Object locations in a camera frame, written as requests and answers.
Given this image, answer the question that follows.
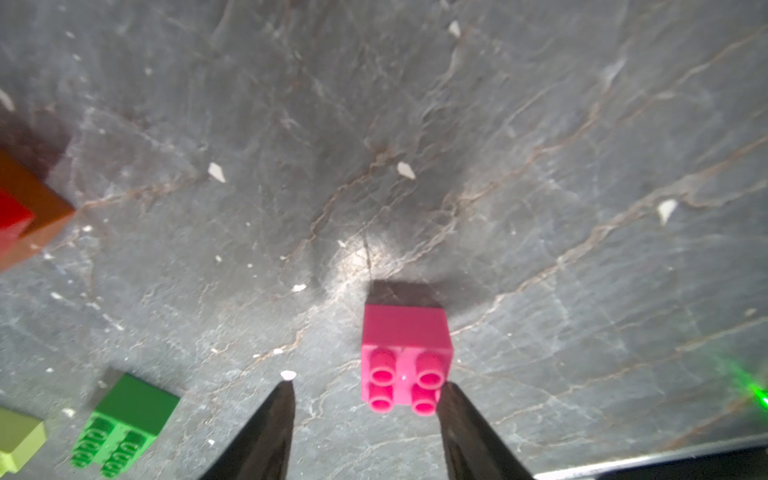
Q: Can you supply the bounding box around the pink lego brick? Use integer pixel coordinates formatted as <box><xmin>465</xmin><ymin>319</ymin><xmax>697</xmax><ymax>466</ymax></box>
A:
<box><xmin>361</xmin><ymin>304</ymin><xmax>454</xmax><ymax>416</ymax></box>

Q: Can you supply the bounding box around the green lego brick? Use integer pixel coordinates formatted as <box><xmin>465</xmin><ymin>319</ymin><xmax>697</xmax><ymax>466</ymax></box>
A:
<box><xmin>69</xmin><ymin>373</ymin><xmax>180</xmax><ymax>479</ymax></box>

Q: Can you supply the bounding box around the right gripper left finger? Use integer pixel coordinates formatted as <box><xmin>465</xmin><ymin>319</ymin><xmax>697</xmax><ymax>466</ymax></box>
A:
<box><xmin>201</xmin><ymin>380</ymin><xmax>296</xmax><ymax>480</ymax></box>

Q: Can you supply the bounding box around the lime lego brick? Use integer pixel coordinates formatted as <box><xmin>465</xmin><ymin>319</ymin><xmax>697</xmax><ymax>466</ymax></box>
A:
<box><xmin>0</xmin><ymin>408</ymin><xmax>46</xmax><ymax>477</ymax></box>

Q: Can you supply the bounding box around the red lego brick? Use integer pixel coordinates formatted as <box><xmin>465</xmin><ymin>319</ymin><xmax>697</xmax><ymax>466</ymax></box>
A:
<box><xmin>0</xmin><ymin>189</ymin><xmax>35</xmax><ymax>255</ymax></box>

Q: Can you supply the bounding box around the orange lego brick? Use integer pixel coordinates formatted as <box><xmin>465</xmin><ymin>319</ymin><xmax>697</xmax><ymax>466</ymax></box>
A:
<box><xmin>1</xmin><ymin>151</ymin><xmax>76</xmax><ymax>272</ymax></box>

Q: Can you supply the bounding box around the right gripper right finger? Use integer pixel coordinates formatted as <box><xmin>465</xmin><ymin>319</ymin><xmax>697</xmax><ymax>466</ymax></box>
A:
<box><xmin>437</xmin><ymin>382</ymin><xmax>534</xmax><ymax>480</ymax></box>

